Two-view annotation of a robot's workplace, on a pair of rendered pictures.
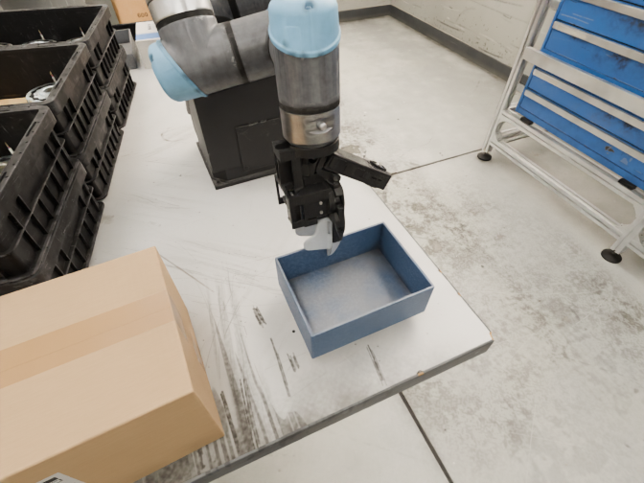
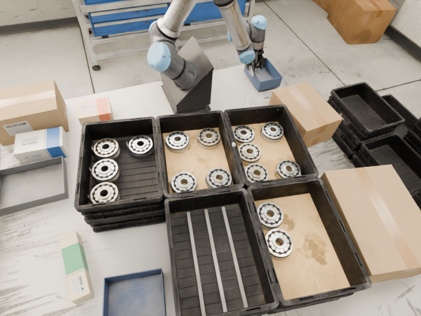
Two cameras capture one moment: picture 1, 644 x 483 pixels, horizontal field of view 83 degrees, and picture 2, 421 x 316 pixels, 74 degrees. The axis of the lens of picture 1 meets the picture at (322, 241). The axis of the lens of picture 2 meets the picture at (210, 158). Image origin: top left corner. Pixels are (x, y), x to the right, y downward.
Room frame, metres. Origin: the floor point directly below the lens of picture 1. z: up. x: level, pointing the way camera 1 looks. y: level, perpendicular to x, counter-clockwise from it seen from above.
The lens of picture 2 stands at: (0.67, 1.37, 1.82)
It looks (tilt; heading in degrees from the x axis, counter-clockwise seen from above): 54 degrees down; 268
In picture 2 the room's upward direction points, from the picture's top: 6 degrees clockwise
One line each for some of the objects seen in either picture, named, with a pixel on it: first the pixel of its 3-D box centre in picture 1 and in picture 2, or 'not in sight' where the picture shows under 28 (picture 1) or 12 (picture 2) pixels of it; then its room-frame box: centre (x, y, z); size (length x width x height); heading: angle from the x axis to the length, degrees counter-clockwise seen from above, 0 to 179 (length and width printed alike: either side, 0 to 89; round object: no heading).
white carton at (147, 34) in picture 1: (157, 43); (42, 145); (1.42, 0.59, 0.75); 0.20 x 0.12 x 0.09; 19
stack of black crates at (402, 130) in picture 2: not in sight; (385, 125); (-0.75, -0.18, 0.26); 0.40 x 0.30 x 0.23; 114
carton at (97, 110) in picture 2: not in sight; (95, 112); (1.24, 0.35, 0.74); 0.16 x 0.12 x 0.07; 21
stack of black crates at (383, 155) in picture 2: not in sight; (385, 176); (-0.55, 0.35, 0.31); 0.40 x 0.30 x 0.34; 113
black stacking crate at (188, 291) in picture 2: not in sight; (215, 252); (0.61, 1.08, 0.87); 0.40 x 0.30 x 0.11; 103
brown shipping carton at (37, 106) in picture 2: not in sight; (29, 111); (1.54, 0.42, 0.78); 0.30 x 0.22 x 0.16; 24
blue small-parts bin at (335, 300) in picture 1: (351, 285); (262, 73); (0.34, -0.05, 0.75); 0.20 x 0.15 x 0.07; 114
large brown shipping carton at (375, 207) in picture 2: not in sight; (369, 222); (-0.01, 0.91, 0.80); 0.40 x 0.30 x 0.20; 101
